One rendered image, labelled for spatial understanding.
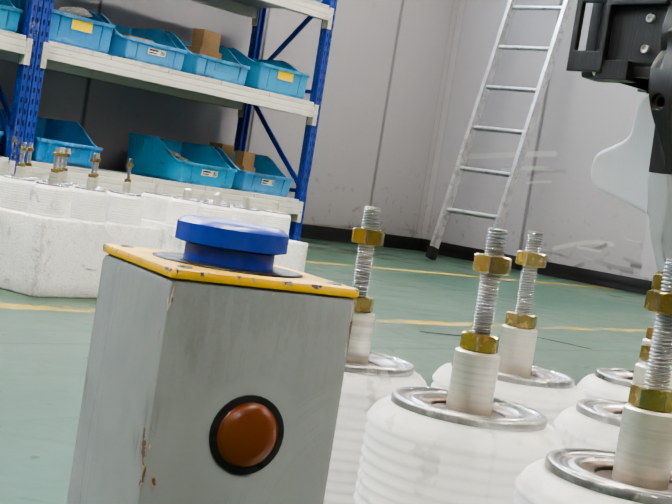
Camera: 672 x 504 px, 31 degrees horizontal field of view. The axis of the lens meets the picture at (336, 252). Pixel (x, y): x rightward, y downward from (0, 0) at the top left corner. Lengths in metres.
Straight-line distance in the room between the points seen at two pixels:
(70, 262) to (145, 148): 3.48
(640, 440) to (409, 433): 0.11
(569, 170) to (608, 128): 0.38
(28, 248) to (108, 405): 2.37
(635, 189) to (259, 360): 0.30
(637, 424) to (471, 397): 0.11
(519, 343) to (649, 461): 0.26
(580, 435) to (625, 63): 0.19
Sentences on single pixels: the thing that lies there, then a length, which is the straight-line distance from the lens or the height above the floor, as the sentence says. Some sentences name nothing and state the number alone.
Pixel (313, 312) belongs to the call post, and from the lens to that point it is 0.41.
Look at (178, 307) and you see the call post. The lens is 0.38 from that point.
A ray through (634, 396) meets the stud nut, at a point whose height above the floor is 0.28.
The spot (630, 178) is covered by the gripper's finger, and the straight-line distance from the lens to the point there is 0.65.
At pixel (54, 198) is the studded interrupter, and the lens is 2.82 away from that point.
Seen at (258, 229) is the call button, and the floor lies 0.33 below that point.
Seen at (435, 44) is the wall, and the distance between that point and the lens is 8.55.
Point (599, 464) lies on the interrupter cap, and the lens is 0.51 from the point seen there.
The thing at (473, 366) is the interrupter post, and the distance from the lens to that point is 0.57.
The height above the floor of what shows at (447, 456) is 0.24.
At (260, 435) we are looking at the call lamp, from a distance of 0.40.
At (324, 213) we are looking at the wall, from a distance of 7.84.
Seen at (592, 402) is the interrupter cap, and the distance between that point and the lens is 0.68.
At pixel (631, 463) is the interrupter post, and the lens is 0.49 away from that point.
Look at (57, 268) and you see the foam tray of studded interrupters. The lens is 2.81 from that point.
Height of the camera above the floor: 0.35
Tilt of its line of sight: 3 degrees down
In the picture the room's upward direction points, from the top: 9 degrees clockwise
